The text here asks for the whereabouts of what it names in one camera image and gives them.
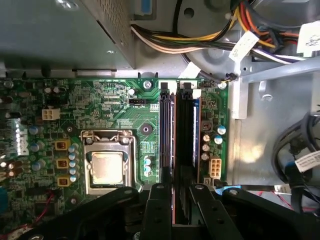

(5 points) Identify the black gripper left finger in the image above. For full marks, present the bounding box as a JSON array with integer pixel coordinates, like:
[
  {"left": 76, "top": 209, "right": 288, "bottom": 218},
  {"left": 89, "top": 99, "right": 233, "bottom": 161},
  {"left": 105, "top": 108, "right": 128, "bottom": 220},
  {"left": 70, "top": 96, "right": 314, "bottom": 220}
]
[{"left": 14, "top": 183, "right": 173, "bottom": 240}]

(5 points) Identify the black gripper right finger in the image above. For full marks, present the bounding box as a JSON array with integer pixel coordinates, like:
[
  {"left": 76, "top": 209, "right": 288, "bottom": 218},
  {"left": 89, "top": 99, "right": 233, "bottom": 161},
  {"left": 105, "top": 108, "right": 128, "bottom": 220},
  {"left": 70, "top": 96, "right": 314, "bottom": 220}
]
[{"left": 188, "top": 183, "right": 320, "bottom": 240}]

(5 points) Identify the RAM stick with blue label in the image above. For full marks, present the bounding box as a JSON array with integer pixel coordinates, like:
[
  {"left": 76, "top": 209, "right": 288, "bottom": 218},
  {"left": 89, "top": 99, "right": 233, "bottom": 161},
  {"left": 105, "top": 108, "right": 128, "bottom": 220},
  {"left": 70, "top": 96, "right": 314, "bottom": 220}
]
[
  {"left": 172, "top": 96, "right": 195, "bottom": 225},
  {"left": 192, "top": 98, "right": 201, "bottom": 182}
]

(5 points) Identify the black RAM slot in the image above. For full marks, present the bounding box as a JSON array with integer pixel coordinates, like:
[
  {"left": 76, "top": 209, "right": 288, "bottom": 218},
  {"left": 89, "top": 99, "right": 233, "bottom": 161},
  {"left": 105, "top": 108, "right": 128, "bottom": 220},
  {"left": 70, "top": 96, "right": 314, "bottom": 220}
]
[{"left": 159, "top": 81, "right": 177, "bottom": 185}]

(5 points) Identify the silver CPU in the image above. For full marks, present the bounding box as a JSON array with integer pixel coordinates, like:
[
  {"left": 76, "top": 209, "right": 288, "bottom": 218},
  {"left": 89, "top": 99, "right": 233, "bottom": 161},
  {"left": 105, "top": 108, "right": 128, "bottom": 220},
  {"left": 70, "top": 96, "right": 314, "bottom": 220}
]
[{"left": 90, "top": 150, "right": 125, "bottom": 186}]

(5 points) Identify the metal CPU socket cover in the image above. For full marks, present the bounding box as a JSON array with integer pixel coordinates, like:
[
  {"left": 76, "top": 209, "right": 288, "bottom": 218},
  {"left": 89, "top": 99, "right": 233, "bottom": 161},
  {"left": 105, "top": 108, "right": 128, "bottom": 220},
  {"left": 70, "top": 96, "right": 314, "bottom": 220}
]
[{"left": 79, "top": 129, "right": 139, "bottom": 196}]

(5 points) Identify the yellow-framed inductor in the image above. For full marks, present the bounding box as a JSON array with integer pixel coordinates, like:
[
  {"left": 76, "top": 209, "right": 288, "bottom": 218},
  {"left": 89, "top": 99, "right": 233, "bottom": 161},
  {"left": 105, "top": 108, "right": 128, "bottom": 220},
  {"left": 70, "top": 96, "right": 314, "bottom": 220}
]
[
  {"left": 56, "top": 157, "right": 71, "bottom": 169},
  {"left": 54, "top": 139, "right": 71, "bottom": 151},
  {"left": 57, "top": 176, "right": 72, "bottom": 188}
]

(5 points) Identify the green motherboard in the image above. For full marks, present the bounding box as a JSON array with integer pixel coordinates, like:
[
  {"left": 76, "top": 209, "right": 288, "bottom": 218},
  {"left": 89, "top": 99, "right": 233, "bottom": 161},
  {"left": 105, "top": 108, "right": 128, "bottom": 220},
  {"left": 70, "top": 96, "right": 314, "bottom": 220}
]
[{"left": 0, "top": 77, "right": 230, "bottom": 236}]

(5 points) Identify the black open PC case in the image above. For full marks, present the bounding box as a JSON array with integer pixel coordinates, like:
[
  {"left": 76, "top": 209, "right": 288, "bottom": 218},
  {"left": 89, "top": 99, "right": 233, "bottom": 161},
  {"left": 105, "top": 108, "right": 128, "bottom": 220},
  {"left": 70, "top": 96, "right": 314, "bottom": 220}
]
[{"left": 0, "top": 0, "right": 320, "bottom": 216}]

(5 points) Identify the white four-pin connector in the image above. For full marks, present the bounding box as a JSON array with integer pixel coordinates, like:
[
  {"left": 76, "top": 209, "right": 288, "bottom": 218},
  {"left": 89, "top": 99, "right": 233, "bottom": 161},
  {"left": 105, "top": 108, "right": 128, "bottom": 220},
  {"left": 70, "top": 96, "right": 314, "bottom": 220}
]
[{"left": 41, "top": 107, "right": 61, "bottom": 122}]

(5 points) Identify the grey power supply unit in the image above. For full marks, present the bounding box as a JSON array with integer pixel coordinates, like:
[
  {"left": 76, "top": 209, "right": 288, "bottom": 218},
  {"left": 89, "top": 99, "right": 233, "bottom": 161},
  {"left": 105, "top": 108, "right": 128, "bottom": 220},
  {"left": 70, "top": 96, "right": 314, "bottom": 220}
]
[{"left": 0, "top": 0, "right": 137, "bottom": 73}]

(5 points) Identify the blue data wire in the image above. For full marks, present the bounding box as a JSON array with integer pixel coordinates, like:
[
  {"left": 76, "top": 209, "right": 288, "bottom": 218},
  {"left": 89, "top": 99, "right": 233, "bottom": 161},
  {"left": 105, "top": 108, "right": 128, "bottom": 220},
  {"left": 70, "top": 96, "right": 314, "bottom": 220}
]
[{"left": 214, "top": 184, "right": 243, "bottom": 196}]

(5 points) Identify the black cable bundle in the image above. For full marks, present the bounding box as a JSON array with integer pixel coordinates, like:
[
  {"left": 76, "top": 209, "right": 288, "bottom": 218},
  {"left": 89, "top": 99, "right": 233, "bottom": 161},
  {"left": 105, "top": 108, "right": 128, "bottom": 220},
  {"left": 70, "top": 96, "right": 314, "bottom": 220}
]
[{"left": 271, "top": 109, "right": 320, "bottom": 213}]

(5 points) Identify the white cable label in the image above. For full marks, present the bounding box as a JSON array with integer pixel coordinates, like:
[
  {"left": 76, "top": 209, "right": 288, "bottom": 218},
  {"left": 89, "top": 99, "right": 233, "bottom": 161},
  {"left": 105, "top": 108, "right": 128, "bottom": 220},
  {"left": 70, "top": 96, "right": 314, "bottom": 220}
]
[
  {"left": 297, "top": 21, "right": 320, "bottom": 55},
  {"left": 294, "top": 152, "right": 320, "bottom": 173},
  {"left": 228, "top": 32, "right": 260, "bottom": 62}
]

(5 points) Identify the coloured power wire bundle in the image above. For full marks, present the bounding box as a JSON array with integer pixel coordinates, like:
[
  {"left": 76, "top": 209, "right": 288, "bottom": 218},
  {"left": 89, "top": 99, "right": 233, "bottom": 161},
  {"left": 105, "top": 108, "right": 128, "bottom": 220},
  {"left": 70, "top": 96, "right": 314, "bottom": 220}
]
[{"left": 129, "top": 0, "right": 308, "bottom": 66}]

